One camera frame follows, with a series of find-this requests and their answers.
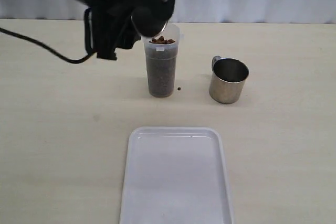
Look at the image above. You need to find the steel mug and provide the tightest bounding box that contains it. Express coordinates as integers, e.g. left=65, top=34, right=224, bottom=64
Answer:
left=209, top=56, right=249, bottom=104
left=131, top=7, right=168, bottom=38

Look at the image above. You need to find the clear plastic tall container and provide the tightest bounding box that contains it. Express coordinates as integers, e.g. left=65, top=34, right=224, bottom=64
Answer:
left=142, top=23, right=181, bottom=98

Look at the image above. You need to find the white curtain backdrop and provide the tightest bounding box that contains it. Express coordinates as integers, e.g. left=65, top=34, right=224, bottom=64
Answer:
left=1, top=0, right=335, bottom=24

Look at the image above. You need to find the white plastic tray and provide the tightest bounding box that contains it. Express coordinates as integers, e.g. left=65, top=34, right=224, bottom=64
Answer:
left=119, top=126, right=235, bottom=223

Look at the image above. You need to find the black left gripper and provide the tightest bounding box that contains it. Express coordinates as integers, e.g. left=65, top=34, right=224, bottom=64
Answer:
left=78, top=0, right=175, bottom=60

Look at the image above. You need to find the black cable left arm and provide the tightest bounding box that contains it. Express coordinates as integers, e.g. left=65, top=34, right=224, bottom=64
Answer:
left=0, top=7, right=95, bottom=65

